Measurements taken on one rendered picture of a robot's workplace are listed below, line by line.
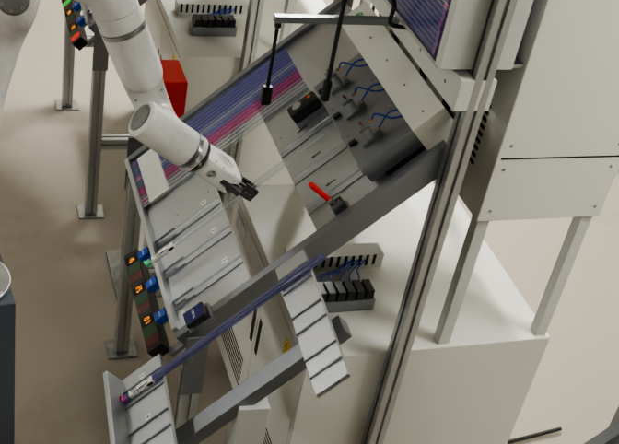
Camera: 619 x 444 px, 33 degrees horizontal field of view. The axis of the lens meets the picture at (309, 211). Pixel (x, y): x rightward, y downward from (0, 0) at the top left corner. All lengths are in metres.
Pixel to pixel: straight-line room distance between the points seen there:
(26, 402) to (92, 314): 0.42
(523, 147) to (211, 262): 0.73
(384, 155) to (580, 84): 0.43
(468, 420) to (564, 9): 1.18
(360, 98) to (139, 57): 0.53
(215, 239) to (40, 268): 1.27
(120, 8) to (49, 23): 3.08
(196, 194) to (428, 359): 0.69
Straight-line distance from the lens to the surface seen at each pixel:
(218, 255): 2.38
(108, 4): 2.02
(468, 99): 2.09
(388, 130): 2.22
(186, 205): 2.56
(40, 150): 4.16
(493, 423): 2.89
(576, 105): 2.28
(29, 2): 1.96
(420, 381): 2.65
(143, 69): 2.09
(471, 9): 2.02
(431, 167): 2.20
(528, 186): 2.35
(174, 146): 2.19
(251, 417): 2.04
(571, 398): 3.55
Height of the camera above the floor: 2.28
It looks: 35 degrees down
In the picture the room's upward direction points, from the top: 12 degrees clockwise
